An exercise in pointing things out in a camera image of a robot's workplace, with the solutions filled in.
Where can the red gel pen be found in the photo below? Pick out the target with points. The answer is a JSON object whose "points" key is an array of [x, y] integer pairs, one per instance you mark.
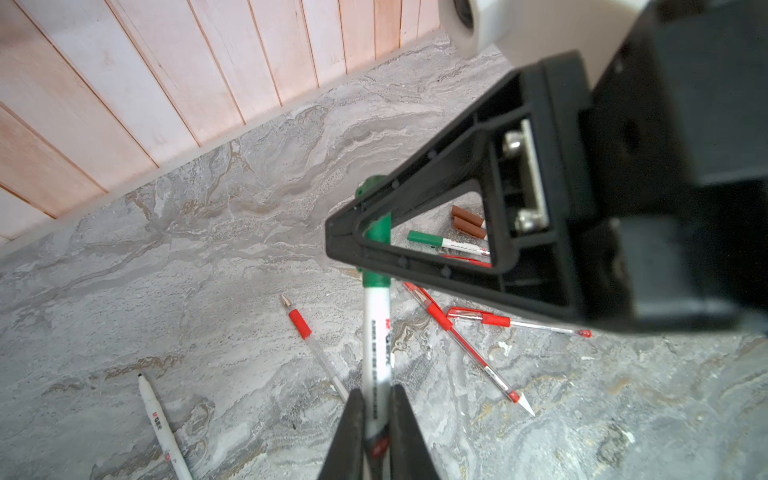
{"points": [[305, 333], [492, 319], [433, 309]]}

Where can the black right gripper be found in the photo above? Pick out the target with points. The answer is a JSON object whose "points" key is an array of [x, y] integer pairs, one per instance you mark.
{"points": [[667, 171]]}

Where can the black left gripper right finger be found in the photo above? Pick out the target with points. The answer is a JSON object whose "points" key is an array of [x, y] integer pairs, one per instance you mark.
{"points": [[409, 455]]}

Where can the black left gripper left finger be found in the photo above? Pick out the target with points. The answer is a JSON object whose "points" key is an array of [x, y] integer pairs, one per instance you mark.
{"points": [[344, 459]]}

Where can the green capped white marker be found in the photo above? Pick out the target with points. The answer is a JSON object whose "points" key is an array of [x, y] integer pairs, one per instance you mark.
{"points": [[163, 432]]}

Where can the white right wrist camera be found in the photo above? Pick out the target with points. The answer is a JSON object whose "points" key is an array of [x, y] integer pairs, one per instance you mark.
{"points": [[526, 31]]}

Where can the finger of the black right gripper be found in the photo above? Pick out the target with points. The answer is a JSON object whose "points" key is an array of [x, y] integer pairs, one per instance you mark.
{"points": [[519, 147]]}

